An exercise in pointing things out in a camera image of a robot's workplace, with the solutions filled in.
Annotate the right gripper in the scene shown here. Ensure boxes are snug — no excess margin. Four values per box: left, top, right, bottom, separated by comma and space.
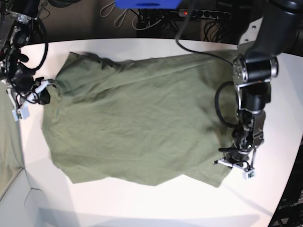
6, 77, 55, 110

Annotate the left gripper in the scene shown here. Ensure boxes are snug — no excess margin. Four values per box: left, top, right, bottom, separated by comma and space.
213, 147, 256, 172

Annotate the green t-shirt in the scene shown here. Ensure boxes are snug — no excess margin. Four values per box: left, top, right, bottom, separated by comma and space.
42, 51, 235, 187

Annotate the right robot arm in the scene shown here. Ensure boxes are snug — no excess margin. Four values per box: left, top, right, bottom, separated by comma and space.
0, 0, 52, 110

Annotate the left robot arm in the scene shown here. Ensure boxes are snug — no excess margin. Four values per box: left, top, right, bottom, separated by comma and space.
214, 0, 303, 178

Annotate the grey cloth at left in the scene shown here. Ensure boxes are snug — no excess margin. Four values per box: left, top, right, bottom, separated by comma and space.
0, 83, 24, 198

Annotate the blue box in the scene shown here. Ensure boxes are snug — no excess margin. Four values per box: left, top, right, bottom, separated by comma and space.
115, 0, 181, 9

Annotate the black power strip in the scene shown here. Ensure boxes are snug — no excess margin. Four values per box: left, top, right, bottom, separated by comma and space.
191, 9, 232, 20

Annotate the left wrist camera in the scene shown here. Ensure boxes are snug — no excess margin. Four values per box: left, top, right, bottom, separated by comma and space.
242, 169, 255, 180

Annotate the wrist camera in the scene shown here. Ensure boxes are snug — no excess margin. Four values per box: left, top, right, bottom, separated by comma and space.
242, 169, 255, 180
12, 107, 30, 121

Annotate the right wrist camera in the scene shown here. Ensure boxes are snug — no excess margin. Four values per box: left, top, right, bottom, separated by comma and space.
12, 107, 30, 121

